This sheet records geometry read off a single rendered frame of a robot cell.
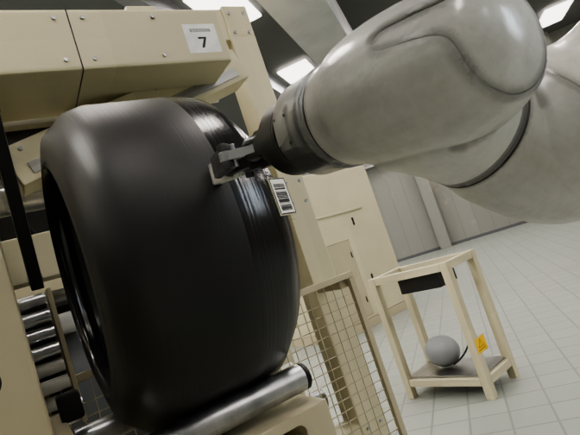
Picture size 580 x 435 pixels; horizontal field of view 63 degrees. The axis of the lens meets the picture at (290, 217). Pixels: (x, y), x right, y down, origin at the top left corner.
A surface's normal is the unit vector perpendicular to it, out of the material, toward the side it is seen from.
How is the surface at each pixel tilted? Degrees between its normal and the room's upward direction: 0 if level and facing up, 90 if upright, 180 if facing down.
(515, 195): 146
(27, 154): 90
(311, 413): 90
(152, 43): 90
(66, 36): 90
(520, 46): 100
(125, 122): 50
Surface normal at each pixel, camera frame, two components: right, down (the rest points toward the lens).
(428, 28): -0.65, -0.26
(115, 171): 0.10, -0.47
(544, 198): 0.08, 0.78
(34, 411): 0.47, -0.23
